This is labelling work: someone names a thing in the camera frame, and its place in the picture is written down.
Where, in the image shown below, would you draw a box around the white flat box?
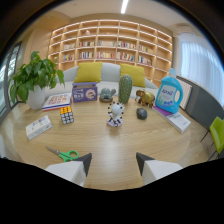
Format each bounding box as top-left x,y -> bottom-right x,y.
25,115 -> 53,141

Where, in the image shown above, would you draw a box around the colourful book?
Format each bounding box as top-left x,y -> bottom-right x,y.
41,92 -> 73,112

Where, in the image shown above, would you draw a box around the potted green plant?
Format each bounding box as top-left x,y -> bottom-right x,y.
9,50 -> 66,111

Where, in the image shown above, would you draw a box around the white purple book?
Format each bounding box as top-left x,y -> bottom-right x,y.
152,105 -> 192,135

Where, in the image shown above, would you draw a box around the black white spiky toy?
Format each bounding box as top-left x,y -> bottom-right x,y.
106,101 -> 125,128

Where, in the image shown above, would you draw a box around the white curtain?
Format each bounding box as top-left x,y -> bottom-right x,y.
180,41 -> 224,107

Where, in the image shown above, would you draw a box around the golden elephant figurine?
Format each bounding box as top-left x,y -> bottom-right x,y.
134,89 -> 156,109

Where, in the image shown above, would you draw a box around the tall green cactus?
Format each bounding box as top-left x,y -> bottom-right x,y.
118,73 -> 134,105

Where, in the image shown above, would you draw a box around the green chair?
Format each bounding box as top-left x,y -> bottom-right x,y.
200,116 -> 224,162

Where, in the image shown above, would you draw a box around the Rubik's cube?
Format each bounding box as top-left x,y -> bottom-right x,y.
59,106 -> 75,126

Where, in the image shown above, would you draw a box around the small round cactus pot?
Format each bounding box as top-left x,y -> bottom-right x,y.
99,87 -> 117,103

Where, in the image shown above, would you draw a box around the green handled scissors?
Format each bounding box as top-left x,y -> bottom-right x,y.
45,145 -> 80,163

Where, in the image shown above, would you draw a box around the wooden bookshelf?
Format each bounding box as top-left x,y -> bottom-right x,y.
47,19 -> 174,88

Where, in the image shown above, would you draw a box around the blue detergent bottle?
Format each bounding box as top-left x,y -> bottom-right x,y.
154,68 -> 184,115

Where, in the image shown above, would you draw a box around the ceiling light strip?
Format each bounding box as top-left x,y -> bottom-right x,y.
120,0 -> 130,15

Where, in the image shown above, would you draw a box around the grey sofa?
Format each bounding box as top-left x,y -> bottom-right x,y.
44,62 -> 159,100

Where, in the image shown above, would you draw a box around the grey stone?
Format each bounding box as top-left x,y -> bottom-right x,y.
136,107 -> 148,121

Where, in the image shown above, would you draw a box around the yellow cushion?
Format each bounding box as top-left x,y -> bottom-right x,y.
119,63 -> 147,89
73,61 -> 103,84

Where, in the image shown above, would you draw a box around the purple box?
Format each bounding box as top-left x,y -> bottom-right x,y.
71,81 -> 99,104

